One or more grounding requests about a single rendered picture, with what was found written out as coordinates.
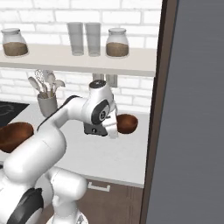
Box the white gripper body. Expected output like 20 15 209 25
102 111 120 140

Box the small brown bowl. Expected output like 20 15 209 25
115 113 139 136

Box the grey cabinet door brown edge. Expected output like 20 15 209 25
139 0 224 224

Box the large brown bowl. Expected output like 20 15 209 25
0 121 35 154

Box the grey utensil pot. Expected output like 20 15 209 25
36 92 59 118

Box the white ladle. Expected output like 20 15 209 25
53 79 67 92

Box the brown drawer front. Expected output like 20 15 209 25
37 174 145 224

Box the white spoon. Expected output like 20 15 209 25
46 72 57 98

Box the glass jar with brown contents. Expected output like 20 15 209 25
105 27 130 59
0 27 30 58

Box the white whisk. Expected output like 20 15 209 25
34 68 49 93

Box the white spatula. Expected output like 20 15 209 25
27 75 42 95

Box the clear drinking glass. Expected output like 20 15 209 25
84 22 102 57
66 21 85 57

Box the black hob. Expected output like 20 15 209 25
0 100 31 130

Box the grey wall socket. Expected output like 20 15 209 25
92 73 119 88

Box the white drawer handle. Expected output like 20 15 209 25
87 181 111 193

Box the white wall shelf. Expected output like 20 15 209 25
0 43 158 78

